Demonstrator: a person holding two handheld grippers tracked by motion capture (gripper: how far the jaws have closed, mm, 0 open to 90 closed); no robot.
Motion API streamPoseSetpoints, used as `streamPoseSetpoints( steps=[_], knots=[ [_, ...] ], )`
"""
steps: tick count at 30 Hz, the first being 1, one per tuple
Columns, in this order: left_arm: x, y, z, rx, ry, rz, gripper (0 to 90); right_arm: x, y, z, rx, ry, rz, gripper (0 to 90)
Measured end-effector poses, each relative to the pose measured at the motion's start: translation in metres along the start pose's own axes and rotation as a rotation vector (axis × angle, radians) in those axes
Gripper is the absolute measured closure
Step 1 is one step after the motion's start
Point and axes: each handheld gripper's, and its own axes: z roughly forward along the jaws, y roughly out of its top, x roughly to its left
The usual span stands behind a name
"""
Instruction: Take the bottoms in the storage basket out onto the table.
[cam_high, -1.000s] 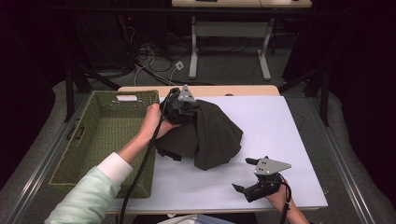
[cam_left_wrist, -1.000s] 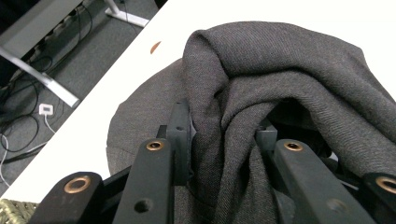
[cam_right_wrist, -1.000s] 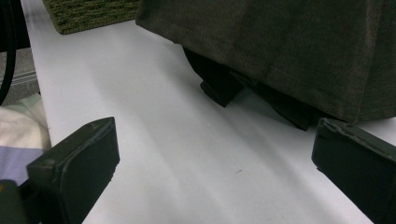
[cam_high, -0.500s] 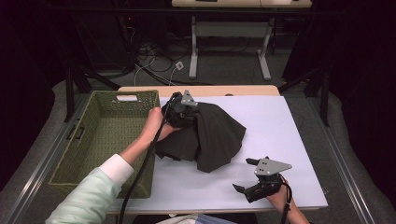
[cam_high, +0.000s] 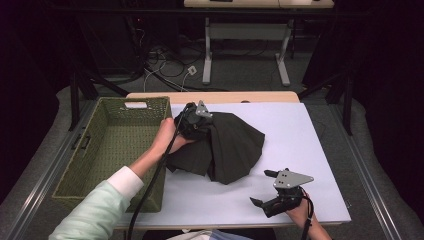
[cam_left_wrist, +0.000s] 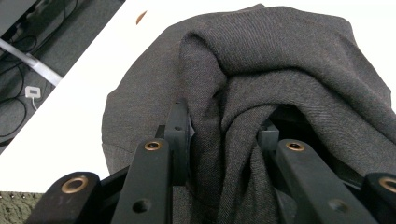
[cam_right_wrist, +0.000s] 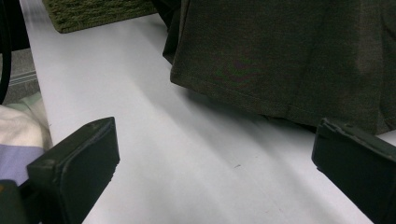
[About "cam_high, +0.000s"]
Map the black handle bracket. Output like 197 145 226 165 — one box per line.
71 133 92 150

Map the aluminium floor rail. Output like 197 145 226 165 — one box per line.
4 99 98 240
328 103 403 240

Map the white table mat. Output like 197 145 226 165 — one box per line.
114 101 352 230

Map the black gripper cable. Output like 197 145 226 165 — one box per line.
125 102 198 240
299 187 316 240

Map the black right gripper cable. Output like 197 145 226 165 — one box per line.
299 187 316 240

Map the green woven basket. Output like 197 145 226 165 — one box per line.
51 96 174 214

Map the person's left hand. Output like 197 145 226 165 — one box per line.
151 117 198 158

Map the black metal stand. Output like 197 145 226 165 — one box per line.
297 71 354 136
68 64 130 132

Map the white floor cable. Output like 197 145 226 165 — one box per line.
142 61 188 93

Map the white-legged desk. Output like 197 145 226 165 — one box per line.
183 0 335 87

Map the person's right hand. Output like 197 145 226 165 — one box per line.
284 194 316 229

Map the light wooden table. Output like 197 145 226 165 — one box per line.
114 91 351 232

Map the person's light clothing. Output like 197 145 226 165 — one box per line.
165 228 253 240

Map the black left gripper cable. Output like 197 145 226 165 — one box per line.
125 102 198 240

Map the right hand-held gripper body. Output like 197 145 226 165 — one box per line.
260 168 315 219

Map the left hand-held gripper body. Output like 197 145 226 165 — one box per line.
174 100 214 141

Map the dark cloth garment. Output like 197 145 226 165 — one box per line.
165 111 267 186

